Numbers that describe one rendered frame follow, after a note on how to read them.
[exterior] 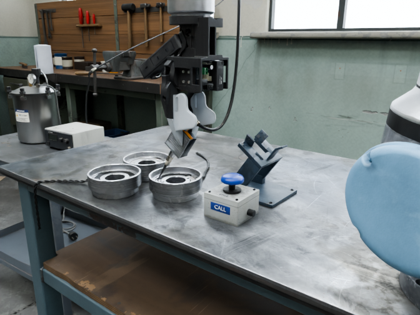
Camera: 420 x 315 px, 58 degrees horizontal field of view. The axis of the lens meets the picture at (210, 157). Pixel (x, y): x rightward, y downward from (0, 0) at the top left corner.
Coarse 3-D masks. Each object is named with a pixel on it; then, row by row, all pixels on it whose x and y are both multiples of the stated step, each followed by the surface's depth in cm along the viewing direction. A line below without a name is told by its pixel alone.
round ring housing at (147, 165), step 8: (136, 152) 89; (144, 152) 90; (152, 152) 90; (160, 152) 89; (128, 160) 87; (144, 160) 87; (152, 160) 87; (144, 168) 80; (152, 168) 81; (144, 176) 81
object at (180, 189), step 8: (160, 168) 78; (168, 168) 79; (176, 168) 79; (184, 168) 79; (192, 168) 78; (152, 176) 76; (168, 176) 77; (176, 176) 77; (184, 176) 77; (192, 176) 77; (200, 176) 74; (152, 184) 72; (160, 184) 70; (168, 184) 70; (176, 184) 70; (184, 184) 70; (192, 184) 71; (200, 184) 73; (152, 192) 72; (160, 192) 71; (168, 192) 70; (176, 192) 70; (184, 192) 70; (192, 192) 71; (160, 200) 72; (168, 200) 71; (176, 200) 71; (184, 200) 72
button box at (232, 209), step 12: (204, 192) 65; (216, 192) 65; (228, 192) 64; (240, 192) 65; (252, 192) 65; (204, 204) 65; (216, 204) 64; (228, 204) 62; (240, 204) 62; (252, 204) 65; (216, 216) 64; (228, 216) 63; (240, 216) 62; (252, 216) 64
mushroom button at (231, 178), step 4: (232, 172) 66; (224, 176) 64; (228, 176) 64; (232, 176) 64; (236, 176) 64; (240, 176) 64; (224, 180) 64; (228, 180) 63; (232, 180) 63; (236, 180) 63; (240, 180) 63; (228, 184) 63; (232, 184) 63; (236, 184) 63; (232, 188) 65
